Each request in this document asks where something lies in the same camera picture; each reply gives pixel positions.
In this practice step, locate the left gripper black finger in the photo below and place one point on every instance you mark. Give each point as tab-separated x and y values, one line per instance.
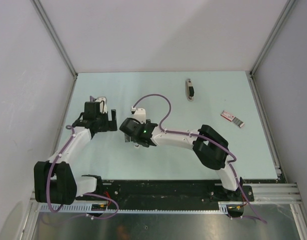
113	115
113	126

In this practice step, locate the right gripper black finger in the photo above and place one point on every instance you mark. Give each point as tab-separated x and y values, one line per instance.
137	145
127	138

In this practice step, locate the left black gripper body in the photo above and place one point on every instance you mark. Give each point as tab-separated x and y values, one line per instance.
104	123

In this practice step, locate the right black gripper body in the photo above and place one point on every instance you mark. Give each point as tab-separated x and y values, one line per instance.
147	121

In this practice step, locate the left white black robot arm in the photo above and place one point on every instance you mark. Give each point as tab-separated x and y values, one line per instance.
54	181

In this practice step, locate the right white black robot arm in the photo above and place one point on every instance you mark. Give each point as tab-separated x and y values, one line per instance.
207	144

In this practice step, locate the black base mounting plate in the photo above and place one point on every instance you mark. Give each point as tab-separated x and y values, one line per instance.
168	195

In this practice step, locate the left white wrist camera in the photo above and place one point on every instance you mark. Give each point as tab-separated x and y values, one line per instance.
102	104

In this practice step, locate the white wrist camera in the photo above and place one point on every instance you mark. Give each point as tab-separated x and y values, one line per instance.
102	104
138	114

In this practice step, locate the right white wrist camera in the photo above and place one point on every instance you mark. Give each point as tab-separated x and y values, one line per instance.
138	114

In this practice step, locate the left aluminium frame post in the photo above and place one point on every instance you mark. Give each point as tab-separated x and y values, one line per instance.
41	12

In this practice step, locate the aluminium frame post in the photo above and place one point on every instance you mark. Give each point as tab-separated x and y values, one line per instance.
41	12
274	33

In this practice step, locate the right aluminium frame post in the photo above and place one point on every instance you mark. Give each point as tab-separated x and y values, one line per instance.
274	33

